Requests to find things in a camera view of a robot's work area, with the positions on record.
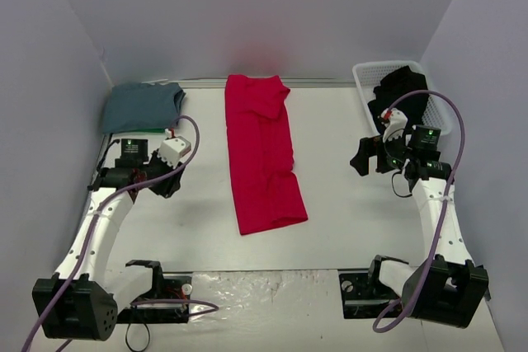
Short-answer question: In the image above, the red t shirt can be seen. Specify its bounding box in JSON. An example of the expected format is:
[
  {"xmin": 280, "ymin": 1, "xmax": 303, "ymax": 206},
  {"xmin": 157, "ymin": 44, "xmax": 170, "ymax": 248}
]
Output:
[{"xmin": 224, "ymin": 75, "xmax": 309, "ymax": 236}]

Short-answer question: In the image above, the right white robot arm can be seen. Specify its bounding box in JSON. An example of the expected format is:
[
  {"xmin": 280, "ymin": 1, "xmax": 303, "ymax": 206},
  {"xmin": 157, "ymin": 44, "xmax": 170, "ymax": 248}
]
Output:
[{"xmin": 350, "ymin": 125, "xmax": 489, "ymax": 333}]

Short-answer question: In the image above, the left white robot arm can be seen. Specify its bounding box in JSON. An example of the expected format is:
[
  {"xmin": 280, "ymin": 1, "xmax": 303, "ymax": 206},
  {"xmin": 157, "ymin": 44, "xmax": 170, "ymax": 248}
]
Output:
[{"xmin": 32, "ymin": 134, "xmax": 193, "ymax": 341}]

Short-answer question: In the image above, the green folded t shirt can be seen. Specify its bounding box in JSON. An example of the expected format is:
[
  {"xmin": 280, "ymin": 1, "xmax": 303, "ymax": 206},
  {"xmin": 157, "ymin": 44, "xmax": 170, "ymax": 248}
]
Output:
[{"xmin": 138, "ymin": 127, "xmax": 165, "ymax": 134}]

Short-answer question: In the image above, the grey folded t shirt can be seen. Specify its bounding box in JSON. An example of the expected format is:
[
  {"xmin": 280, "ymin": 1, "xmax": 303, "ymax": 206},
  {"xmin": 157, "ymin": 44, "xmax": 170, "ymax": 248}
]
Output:
[{"xmin": 101, "ymin": 82, "xmax": 186, "ymax": 134}]

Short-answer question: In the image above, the black t shirt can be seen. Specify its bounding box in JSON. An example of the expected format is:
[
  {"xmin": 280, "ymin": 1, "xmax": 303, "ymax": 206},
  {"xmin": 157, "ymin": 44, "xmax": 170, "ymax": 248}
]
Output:
[{"xmin": 366, "ymin": 65, "xmax": 430, "ymax": 137}]

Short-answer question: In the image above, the white perforated plastic basket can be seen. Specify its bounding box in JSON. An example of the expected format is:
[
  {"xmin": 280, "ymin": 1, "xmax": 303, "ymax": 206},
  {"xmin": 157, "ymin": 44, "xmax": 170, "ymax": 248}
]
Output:
[{"xmin": 352, "ymin": 60, "xmax": 453, "ymax": 136}]

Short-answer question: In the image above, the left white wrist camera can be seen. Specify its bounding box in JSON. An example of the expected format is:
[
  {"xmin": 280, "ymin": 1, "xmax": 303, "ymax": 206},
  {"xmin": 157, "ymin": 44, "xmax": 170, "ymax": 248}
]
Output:
[{"xmin": 156, "ymin": 129, "xmax": 191, "ymax": 168}]

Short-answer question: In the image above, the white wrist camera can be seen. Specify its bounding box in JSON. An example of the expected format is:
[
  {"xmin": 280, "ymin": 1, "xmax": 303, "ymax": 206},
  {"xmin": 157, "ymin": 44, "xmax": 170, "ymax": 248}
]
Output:
[
  {"xmin": 380, "ymin": 108, "xmax": 408, "ymax": 143},
  {"xmin": 156, "ymin": 129, "xmax": 191, "ymax": 168}
]

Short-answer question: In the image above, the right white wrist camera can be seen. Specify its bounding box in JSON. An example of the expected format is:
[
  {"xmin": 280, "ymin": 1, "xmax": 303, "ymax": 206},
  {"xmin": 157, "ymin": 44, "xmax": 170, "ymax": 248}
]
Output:
[{"xmin": 380, "ymin": 108, "xmax": 408, "ymax": 143}]

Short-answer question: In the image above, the aluminium table frame rail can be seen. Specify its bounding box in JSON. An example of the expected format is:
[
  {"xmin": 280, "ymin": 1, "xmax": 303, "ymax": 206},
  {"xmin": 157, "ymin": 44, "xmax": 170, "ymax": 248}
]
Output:
[{"xmin": 144, "ymin": 76, "xmax": 356, "ymax": 90}]

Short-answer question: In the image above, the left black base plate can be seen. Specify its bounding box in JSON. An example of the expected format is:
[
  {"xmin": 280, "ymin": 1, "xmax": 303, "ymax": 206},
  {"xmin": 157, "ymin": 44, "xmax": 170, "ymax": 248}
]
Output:
[{"xmin": 117, "ymin": 273, "xmax": 192, "ymax": 325}]

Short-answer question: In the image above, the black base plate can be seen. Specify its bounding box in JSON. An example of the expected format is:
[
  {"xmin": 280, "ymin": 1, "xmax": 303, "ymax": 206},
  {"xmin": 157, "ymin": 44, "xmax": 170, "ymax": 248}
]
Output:
[
  {"xmin": 117, "ymin": 273, "xmax": 192, "ymax": 325},
  {"xmin": 338, "ymin": 269, "xmax": 398, "ymax": 320}
]

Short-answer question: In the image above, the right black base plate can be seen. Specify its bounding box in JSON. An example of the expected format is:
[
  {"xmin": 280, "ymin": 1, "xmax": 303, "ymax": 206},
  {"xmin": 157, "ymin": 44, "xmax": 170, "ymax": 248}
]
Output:
[{"xmin": 338, "ymin": 269, "xmax": 398, "ymax": 320}]

